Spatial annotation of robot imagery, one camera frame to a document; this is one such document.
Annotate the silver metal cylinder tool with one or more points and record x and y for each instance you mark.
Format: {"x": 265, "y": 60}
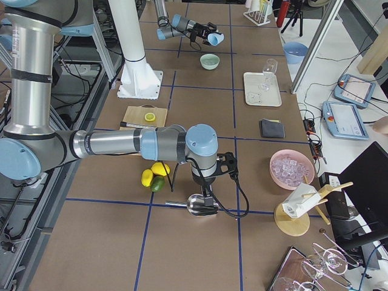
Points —
{"x": 126, "y": 124}

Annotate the clear wine glass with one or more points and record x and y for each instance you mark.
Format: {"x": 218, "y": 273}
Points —
{"x": 268, "y": 74}

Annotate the blue teach pendant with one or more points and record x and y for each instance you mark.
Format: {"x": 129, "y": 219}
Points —
{"x": 354, "y": 90}
{"x": 344, "y": 121}

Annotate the aluminium frame post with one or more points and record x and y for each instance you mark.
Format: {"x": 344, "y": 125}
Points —
{"x": 318, "y": 38}

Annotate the red bottle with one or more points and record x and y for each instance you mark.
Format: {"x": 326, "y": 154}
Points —
{"x": 282, "y": 12}

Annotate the blue bowl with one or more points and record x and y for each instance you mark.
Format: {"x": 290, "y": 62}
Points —
{"x": 295, "y": 52}

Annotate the dark grey folded cloth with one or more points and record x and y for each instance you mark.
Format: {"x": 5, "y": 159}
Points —
{"x": 271, "y": 129}

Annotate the hanging wine glasses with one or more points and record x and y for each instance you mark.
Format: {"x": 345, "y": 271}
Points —
{"x": 324, "y": 269}

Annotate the cream bear tray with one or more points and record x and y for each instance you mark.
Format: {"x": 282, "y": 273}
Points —
{"x": 260, "y": 90}

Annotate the lemon slice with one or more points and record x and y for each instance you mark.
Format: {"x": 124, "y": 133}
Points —
{"x": 150, "y": 117}

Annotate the clear ice cubes pile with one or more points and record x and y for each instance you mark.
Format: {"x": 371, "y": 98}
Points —
{"x": 291, "y": 171}

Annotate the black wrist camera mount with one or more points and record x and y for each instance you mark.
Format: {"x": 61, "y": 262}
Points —
{"x": 226, "y": 163}

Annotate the black tripod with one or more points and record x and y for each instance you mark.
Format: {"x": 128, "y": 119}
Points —
{"x": 297, "y": 15}

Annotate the black monitor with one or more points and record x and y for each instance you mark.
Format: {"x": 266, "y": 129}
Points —
{"x": 368, "y": 173}

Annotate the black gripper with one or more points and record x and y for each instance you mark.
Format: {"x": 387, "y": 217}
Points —
{"x": 199, "y": 29}
{"x": 203, "y": 181}

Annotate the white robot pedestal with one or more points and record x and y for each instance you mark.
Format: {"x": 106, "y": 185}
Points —
{"x": 138, "y": 79}

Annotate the white rack with cups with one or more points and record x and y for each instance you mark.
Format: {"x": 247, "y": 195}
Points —
{"x": 258, "y": 11}

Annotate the round wooden stand base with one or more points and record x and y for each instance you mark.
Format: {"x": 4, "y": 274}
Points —
{"x": 290, "y": 226}

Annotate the wooden cutting board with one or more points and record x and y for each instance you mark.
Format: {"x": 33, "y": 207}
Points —
{"x": 143, "y": 117}

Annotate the mint green bowl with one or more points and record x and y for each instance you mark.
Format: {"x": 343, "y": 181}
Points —
{"x": 209, "y": 61}

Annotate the light blue cup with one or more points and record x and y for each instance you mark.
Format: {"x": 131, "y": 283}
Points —
{"x": 215, "y": 39}

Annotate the yellow lemon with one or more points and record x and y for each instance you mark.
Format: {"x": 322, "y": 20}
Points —
{"x": 160, "y": 169}
{"x": 147, "y": 177}

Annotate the green lime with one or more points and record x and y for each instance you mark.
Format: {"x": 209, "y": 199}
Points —
{"x": 157, "y": 183}

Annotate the metal ice scoop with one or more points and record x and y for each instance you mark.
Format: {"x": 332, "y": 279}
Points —
{"x": 196, "y": 205}

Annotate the pink bowl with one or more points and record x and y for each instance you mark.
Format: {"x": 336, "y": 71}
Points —
{"x": 293, "y": 153}

